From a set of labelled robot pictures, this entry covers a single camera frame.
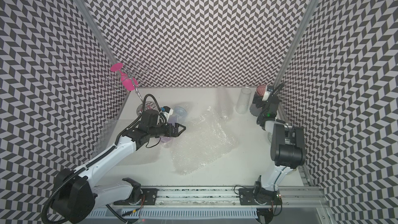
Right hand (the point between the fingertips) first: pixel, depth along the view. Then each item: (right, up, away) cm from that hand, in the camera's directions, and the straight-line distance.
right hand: (263, 94), depth 93 cm
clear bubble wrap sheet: (-98, -21, +7) cm, 100 cm away
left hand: (-49, -19, -13) cm, 54 cm away
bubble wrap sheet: (-34, -27, -2) cm, 44 cm away
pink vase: (-3, -10, +8) cm, 14 cm away
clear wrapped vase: (-22, -10, +11) cm, 26 cm away
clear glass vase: (-11, -5, +4) cm, 13 cm away
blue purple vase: (-52, -12, 0) cm, 53 cm away
